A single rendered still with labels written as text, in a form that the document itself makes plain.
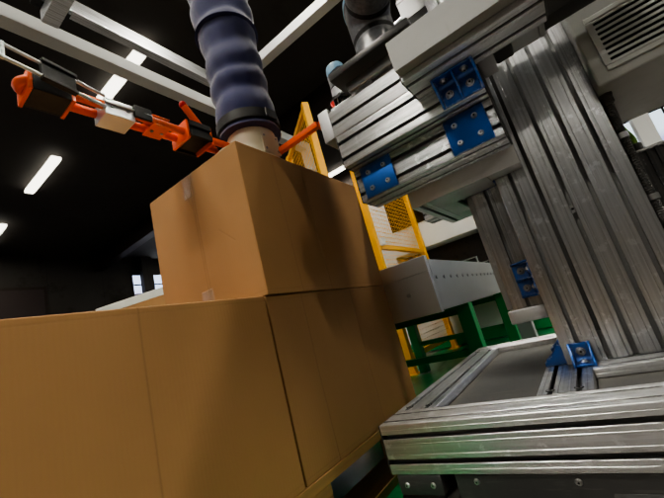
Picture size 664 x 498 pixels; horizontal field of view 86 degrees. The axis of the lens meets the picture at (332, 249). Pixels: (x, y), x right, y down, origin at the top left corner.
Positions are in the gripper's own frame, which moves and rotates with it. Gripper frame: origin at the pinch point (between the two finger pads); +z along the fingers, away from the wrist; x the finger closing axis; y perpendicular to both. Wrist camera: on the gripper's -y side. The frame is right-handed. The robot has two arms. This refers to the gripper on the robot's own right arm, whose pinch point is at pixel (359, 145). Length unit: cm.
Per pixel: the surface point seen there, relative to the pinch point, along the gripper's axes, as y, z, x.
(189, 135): 59, 4, -22
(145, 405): 86, 70, -6
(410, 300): -9, 61, -2
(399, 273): -9, 50, -3
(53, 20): 34, -185, -178
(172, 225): 59, 26, -36
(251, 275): 57, 48, -9
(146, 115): 70, 2, -22
